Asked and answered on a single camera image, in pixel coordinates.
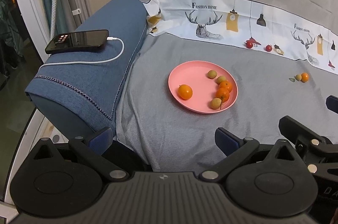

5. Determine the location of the orange kumquat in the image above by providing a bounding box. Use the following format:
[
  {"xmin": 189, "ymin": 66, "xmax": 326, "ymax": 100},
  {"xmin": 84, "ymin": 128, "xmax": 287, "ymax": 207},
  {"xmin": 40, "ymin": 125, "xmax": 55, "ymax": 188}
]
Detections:
[{"xmin": 301, "ymin": 72, "xmax": 309, "ymax": 83}]

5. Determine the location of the small green longan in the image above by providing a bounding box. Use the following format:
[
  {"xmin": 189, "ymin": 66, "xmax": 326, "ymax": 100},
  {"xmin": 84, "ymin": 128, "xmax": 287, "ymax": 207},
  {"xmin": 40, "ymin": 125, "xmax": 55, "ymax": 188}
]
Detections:
[{"xmin": 295, "ymin": 74, "xmax": 302, "ymax": 81}]

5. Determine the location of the yellow-green longan fruit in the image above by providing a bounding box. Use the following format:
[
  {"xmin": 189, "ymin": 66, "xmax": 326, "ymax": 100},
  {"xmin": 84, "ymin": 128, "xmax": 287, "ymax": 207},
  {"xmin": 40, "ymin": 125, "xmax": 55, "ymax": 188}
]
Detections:
[
  {"xmin": 209, "ymin": 97, "xmax": 222, "ymax": 110},
  {"xmin": 207, "ymin": 70, "xmax": 217, "ymax": 79},
  {"xmin": 216, "ymin": 76, "xmax": 227, "ymax": 84}
]

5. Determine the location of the large orange mandarin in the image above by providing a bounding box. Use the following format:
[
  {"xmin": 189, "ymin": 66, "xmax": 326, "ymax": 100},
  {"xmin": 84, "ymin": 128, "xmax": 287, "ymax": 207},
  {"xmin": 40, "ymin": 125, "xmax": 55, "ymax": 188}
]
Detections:
[{"xmin": 218, "ymin": 80, "xmax": 233, "ymax": 93}]

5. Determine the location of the small orange mandarin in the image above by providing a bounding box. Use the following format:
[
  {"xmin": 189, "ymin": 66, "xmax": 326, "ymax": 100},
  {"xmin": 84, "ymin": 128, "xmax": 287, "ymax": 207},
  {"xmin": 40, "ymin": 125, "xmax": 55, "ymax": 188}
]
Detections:
[{"xmin": 178, "ymin": 84, "xmax": 193, "ymax": 100}]

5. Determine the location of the red cherry tomato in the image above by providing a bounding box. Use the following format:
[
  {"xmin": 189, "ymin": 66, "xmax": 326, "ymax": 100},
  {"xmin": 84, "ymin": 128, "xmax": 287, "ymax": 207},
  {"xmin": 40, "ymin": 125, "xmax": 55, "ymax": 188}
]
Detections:
[
  {"xmin": 265, "ymin": 45, "xmax": 272, "ymax": 52},
  {"xmin": 245, "ymin": 40, "xmax": 254, "ymax": 49}
]

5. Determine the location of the orange mandarin with stem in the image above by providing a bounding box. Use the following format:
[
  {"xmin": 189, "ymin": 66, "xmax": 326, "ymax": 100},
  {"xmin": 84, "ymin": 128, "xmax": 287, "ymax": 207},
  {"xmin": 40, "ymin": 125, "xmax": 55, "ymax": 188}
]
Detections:
[{"xmin": 215, "ymin": 88, "xmax": 230, "ymax": 108}]

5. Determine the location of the blue sofa armrest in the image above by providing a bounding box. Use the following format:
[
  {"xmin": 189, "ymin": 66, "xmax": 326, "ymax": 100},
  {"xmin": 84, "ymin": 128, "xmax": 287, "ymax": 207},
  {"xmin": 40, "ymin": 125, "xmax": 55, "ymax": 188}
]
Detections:
[{"xmin": 25, "ymin": 0, "xmax": 147, "ymax": 139}]

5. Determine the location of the pink round plate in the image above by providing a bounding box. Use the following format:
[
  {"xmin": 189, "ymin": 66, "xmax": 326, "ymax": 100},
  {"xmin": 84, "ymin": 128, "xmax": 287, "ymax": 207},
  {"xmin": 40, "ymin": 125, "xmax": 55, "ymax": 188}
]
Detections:
[{"xmin": 168, "ymin": 60, "xmax": 238, "ymax": 114}]

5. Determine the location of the grey printed sofa cover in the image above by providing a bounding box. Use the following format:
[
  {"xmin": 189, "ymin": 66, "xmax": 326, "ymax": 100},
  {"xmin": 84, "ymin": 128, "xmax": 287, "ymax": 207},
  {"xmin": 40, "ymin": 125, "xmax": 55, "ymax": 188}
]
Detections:
[{"xmin": 116, "ymin": 0, "xmax": 337, "ymax": 172}]

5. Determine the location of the black smartphone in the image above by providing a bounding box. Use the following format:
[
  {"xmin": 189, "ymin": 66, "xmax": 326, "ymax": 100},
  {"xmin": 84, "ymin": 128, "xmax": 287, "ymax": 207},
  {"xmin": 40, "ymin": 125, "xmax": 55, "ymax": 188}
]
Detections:
[{"xmin": 45, "ymin": 29, "xmax": 109, "ymax": 55}]

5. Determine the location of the white charging cable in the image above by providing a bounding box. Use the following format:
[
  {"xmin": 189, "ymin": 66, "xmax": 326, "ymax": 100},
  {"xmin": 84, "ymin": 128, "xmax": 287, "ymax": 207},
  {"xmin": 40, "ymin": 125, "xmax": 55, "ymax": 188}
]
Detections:
[{"xmin": 39, "ymin": 36, "xmax": 125, "ymax": 68}]

